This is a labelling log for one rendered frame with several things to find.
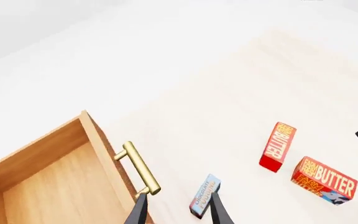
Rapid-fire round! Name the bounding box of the chocolate pudding box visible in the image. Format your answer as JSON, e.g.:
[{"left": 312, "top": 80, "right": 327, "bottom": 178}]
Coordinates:
[{"left": 188, "top": 173, "right": 223, "bottom": 220}]

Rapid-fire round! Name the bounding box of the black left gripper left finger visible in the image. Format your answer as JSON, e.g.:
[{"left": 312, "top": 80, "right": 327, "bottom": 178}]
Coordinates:
[{"left": 125, "top": 192, "right": 149, "bottom": 224}]

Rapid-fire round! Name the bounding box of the red butter box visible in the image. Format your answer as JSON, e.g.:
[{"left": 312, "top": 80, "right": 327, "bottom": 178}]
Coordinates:
[
  {"left": 290, "top": 155, "right": 358, "bottom": 207},
  {"left": 258, "top": 121, "right": 298, "bottom": 174}
]

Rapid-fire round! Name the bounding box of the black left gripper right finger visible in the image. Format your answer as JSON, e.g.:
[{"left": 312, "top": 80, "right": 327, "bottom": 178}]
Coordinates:
[{"left": 210, "top": 192, "right": 236, "bottom": 224}]

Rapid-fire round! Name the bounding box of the brass drawer handle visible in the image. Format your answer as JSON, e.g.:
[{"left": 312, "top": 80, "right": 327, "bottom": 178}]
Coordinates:
[{"left": 113, "top": 140, "right": 162, "bottom": 196}]

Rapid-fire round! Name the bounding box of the open wooden drawer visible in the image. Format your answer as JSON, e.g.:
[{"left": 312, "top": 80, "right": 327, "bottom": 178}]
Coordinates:
[{"left": 0, "top": 109, "right": 155, "bottom": 224}]

